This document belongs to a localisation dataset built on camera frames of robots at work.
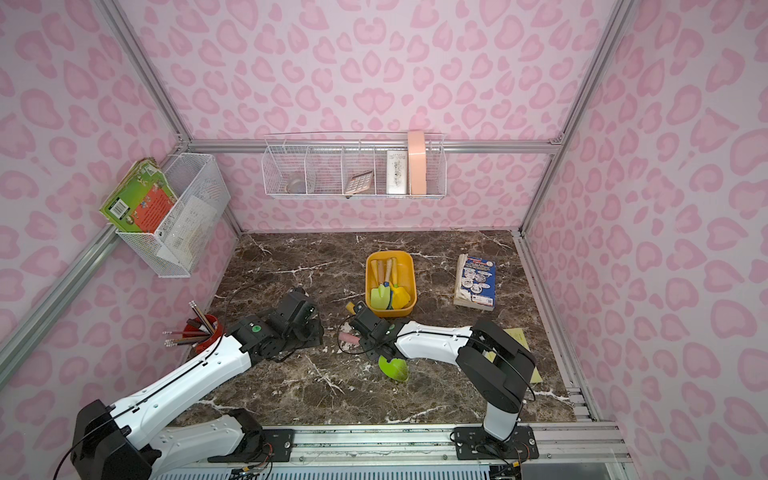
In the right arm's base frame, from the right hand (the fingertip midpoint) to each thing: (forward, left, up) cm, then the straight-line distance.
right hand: (372, 339), depth 89 cm
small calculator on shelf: (+40, +4, +26) cm, 48 cm away
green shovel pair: (+15, -1, 0) cm, 15 cm away
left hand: (-2, +13, +11) cm, 17 cm away
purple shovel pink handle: (+1, +7, -1) cm, 7 cm away
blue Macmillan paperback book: (+21, -33, 0) cm, 39 cm away
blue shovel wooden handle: (+11, -5, +1) cm, 12 cm away
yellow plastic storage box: (+23, -10, -2) cm, 25 cm away
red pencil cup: (-2, +48, +7) cm, 48 cm away
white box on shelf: (+42, -7, +29) cm, 51 cm away
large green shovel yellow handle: (-8, -7, -1) cm, 11 cm away
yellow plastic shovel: (+15, -8, -1) cm, 17 cm away
